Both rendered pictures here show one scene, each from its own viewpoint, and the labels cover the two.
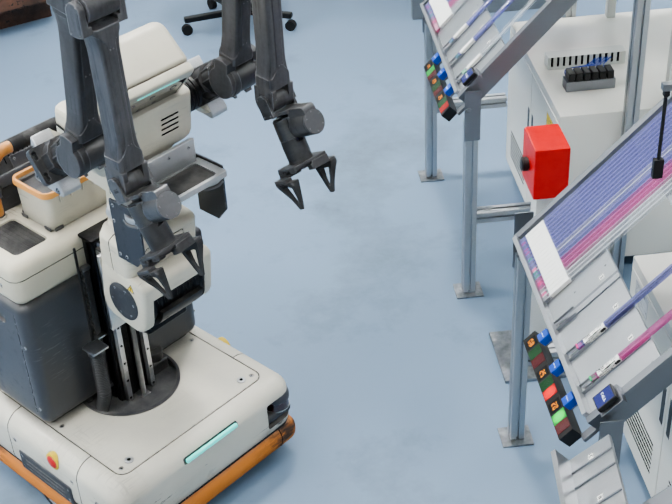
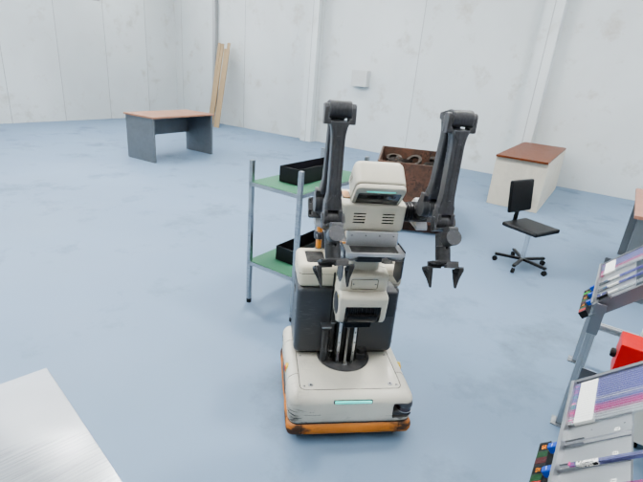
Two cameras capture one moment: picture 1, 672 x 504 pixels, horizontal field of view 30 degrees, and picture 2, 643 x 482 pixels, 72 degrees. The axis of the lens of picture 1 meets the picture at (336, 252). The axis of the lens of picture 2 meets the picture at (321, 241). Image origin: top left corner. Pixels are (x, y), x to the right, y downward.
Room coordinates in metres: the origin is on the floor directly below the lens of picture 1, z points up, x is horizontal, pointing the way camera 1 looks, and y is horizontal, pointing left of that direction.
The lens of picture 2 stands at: (0.91, -0.49, 1.72)
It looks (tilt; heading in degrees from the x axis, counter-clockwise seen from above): 21 degrees down; 37
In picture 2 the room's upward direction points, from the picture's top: 5 degrees clockwise
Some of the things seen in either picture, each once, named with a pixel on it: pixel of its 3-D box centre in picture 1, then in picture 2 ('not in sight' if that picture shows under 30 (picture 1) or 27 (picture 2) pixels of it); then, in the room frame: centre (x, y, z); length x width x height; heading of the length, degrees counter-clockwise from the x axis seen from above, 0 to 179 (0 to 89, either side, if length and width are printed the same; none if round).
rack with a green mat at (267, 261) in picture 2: not in sight; (308, 228); (3.48, 1.55, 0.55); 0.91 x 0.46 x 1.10; 4
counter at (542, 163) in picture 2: not in sight; (528, 173); (8.82, 1.26, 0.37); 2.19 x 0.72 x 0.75; 5
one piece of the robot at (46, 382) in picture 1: (90, 279); (344, 296); (2.71, 0.66, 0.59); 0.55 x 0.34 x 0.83; 136
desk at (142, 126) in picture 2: not in sight; (171, 134); (5.72, 6.65, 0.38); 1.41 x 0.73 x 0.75; 7
